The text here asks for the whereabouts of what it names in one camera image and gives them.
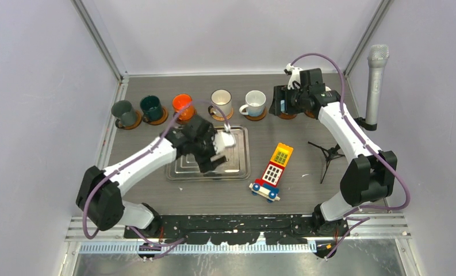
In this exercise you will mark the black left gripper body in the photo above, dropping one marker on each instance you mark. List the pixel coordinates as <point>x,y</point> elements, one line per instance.
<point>203,151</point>

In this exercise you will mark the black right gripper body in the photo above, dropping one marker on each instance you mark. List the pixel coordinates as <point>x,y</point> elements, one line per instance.
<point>294,99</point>

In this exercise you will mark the brown wooden coaster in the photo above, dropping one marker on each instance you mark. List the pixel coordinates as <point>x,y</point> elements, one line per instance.
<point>257,118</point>
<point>155,116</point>
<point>285,116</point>
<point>310,114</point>
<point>183,122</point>
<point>138,121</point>

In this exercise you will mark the light patterned wooden coaster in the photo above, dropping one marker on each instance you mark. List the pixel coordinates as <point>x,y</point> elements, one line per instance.
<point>219,117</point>

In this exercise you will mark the orange cup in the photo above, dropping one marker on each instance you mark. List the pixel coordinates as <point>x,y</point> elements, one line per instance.
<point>183,107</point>

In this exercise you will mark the white metallic cup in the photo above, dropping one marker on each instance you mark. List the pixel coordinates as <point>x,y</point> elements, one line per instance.
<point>221,103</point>

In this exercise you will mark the dark teal cup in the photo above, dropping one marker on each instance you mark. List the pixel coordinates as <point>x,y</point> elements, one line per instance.
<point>150,102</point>

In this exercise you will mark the silver metal tray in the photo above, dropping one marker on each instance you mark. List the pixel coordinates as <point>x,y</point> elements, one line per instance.
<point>237,166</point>

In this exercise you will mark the grey white cup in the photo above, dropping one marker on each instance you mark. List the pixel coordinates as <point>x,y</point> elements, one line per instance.
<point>254,103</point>

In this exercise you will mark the dark grey cup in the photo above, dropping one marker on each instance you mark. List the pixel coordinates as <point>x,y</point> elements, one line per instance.
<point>124,111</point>

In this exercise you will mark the light blue handled cup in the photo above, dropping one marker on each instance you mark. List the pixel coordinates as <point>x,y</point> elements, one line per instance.
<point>283,108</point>

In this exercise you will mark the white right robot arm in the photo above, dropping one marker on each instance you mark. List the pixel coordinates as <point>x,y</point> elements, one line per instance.
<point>368,177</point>

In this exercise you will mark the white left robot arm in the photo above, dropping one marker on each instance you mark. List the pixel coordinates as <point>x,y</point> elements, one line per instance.
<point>100,196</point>

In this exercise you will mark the black microphone tripod stand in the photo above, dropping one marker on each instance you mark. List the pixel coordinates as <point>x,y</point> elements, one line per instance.
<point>333,152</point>

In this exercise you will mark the silver grey microphone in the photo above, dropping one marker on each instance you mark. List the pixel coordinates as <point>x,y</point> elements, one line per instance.
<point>377,60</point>

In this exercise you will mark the colourful toy brick truck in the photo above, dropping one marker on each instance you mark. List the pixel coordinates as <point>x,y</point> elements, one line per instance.
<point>267,185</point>

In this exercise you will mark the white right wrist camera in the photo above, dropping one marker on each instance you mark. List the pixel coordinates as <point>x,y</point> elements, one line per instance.
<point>294,73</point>

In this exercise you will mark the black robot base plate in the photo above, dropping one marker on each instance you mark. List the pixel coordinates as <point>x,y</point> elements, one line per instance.
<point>276,229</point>

